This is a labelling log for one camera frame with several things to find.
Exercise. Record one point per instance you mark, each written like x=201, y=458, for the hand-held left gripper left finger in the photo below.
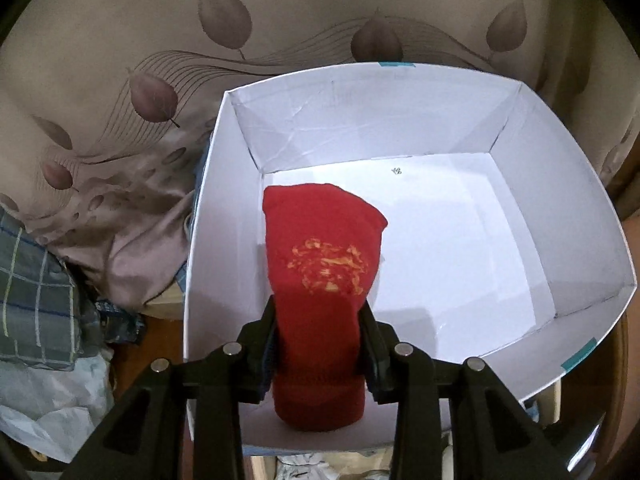
x=260, y=355

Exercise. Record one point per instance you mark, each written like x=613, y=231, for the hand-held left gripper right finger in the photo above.
x=375, y=360

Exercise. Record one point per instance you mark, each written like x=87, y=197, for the red sock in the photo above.
x=320, y=240

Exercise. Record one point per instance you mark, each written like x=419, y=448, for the white cardboard box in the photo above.
x=450, y=240

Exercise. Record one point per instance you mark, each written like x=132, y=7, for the dark patterned cloth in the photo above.
x=117, y=320

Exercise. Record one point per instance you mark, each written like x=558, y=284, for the blue plaid sheet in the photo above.
x=202, y=170

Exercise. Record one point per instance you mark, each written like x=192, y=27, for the white plastic bag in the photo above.
x=50, y=400

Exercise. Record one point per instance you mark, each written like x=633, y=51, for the dark plaid cloth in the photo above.
x=40, y=300

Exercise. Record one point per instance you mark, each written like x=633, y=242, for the beige leaf-print cloth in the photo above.
x=125, y=35

